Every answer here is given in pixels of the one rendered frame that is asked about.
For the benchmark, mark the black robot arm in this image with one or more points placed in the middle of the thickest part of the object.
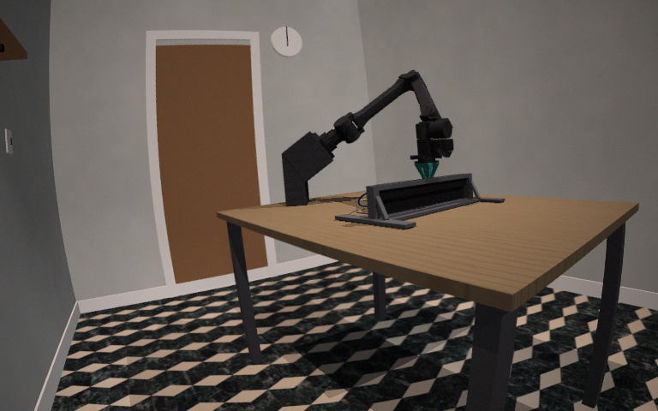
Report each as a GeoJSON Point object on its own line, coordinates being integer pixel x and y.
{"type": "Point", "coordinates": [435, 126]}

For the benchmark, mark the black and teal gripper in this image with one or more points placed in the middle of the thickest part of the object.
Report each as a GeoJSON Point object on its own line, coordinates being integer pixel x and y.
{"type": "Point", "coordinates": [427, 160]}

